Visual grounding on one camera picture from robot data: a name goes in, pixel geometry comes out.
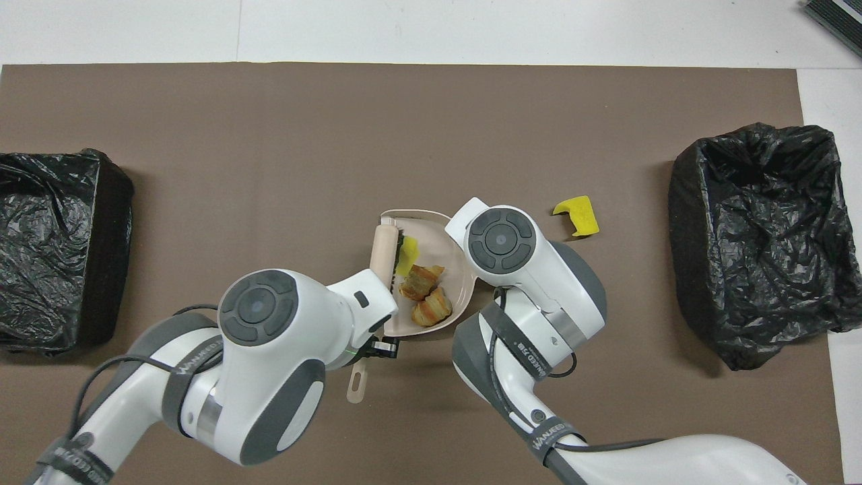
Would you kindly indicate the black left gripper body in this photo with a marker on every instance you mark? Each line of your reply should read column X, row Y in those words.
column 367, row 349

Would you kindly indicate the orange striped croissant piece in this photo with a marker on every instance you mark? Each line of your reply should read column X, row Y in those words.
column 432, row 308

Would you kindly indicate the pale bread chunk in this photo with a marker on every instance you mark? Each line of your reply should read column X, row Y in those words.
column 419, row 281

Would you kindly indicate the green yellow sponge chunk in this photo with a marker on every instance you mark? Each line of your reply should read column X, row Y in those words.
column 408, row 259

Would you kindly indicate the beige hand brush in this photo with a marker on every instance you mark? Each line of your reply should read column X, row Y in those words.
column 385, row 252

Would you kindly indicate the beige plastic dustpan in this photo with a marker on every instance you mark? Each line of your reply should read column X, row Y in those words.
column 431, row 236

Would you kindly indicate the yellow notched sponge piece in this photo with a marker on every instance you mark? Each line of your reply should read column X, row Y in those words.
column 582, row 217

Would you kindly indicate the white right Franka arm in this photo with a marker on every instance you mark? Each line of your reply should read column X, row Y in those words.
column 525, row 269

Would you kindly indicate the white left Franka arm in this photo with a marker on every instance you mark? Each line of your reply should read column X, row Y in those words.
column 269, row 357

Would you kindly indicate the boxy black bag bin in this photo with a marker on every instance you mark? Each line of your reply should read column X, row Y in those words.
column 54, row 256

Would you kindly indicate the crumpled black bag bin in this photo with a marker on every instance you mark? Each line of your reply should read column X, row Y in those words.
column 754, row 256

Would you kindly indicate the brown table mat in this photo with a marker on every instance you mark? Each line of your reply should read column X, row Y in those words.
column 269, row 135

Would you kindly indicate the dark ribbed device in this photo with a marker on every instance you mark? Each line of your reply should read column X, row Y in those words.
column 838, row 17

